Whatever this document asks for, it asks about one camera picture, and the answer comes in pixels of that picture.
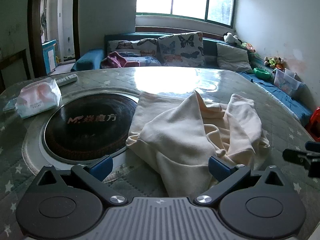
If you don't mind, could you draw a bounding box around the long butterfly print cushion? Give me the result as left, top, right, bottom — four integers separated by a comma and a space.
107, 38, 159, 57

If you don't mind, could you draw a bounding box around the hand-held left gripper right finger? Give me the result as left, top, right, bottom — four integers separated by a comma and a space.
194, 156, 286, 207

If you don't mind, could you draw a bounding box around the butterfly print seat cushion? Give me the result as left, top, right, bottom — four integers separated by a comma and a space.
122, 55, 162, 67

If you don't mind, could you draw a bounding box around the large butterfly print cushion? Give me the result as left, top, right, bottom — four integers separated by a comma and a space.
157, 32, 206, 67

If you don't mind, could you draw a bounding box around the light blue cabinet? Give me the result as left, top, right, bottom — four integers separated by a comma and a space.
42, 39, 59, 74

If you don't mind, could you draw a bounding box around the white pink tissue pack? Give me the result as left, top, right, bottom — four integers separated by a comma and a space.
15, 78, 62, 119

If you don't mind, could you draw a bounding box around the green bowl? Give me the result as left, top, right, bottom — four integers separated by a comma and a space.
253, 67, 271, 79

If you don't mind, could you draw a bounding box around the dark wooden door frame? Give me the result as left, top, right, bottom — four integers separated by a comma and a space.
27, 0, 81, 78

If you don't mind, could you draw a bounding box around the small clear plastic box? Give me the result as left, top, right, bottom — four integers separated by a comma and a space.
284, 68, 298, 80

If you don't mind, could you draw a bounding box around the hanging cloth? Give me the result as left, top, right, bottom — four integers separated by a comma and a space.
40, 12, 48, 38

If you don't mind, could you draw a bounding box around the white remote control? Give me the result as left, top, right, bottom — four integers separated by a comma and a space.
55, 74, 78, 87

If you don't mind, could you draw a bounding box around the pink garment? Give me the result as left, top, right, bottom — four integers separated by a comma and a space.
101, 51, 128, 68

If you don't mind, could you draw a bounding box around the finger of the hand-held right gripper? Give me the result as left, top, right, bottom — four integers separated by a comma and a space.
283, 148, 320, 178
305, 141, 320, 153

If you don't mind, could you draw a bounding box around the red plastic stool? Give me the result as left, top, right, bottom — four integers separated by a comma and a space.
305, 106, 320, 142

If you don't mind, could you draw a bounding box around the clear plastic storage box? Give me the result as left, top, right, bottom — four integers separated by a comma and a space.
273, 69, 302, 97

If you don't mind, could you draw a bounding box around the blue bed sheet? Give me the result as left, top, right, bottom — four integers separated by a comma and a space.
237, 71, 313, 127

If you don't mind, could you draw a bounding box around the grey pillow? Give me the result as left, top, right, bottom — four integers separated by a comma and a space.
216, 42, 254, 74

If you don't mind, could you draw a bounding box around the green pink plush toy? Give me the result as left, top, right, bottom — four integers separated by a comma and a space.
241, 41, 256, 54

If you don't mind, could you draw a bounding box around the cream garment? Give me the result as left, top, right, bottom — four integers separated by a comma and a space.
126, 90, 270, 198

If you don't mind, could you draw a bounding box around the panda plush toy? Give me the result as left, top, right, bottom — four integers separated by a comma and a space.
223, 32, 242, 44

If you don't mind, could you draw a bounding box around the teal sofa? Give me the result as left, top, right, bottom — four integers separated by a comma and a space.
71, 32, 313, 128

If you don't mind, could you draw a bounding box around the black round heater plate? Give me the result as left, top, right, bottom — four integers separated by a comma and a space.
41, 94, 139, 164

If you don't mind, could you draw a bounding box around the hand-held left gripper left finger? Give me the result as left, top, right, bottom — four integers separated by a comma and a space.
37, 155, 128, 207

